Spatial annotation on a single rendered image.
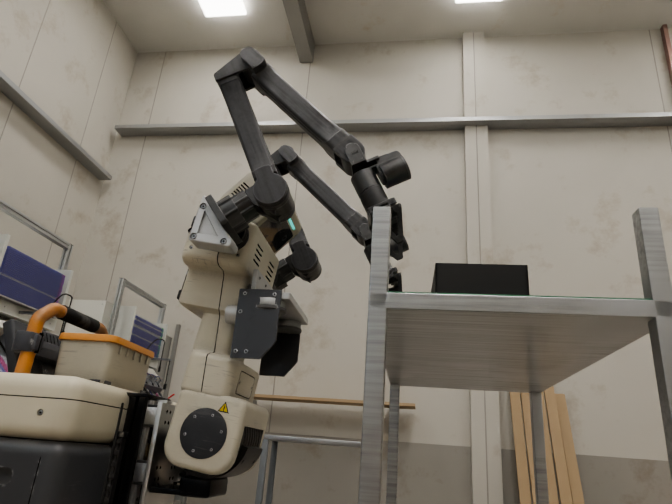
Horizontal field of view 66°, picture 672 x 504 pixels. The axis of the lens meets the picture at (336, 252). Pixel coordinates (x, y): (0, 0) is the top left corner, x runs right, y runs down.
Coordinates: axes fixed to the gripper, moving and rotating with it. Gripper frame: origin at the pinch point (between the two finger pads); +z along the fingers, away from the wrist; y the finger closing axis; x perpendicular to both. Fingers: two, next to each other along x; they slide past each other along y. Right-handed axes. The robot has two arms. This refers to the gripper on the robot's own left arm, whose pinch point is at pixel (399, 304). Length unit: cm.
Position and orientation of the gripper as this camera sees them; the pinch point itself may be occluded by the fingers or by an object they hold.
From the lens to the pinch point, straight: 152.1
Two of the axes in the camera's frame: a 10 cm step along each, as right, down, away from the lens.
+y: 1.2, 3.8, 9.2
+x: -9.2, 3.9, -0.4
